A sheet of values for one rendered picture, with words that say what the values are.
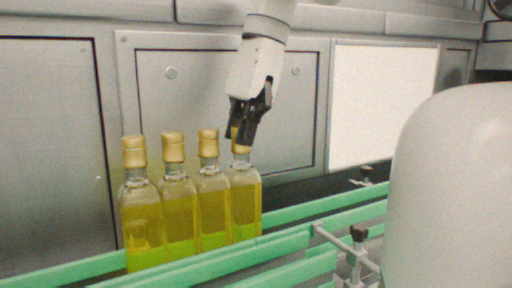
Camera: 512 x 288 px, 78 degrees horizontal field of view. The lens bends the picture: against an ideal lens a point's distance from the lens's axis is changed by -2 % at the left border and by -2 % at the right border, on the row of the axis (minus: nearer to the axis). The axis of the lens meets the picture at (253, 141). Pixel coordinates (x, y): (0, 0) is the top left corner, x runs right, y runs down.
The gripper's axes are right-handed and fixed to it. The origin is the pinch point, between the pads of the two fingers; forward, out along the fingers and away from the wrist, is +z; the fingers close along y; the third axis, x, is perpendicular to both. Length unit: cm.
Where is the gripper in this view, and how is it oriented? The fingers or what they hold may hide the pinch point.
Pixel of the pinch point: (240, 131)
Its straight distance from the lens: 54.3
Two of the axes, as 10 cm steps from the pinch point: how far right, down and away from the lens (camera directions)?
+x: 8.5, 1.6, 5.0
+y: 4.7, 2.2, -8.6
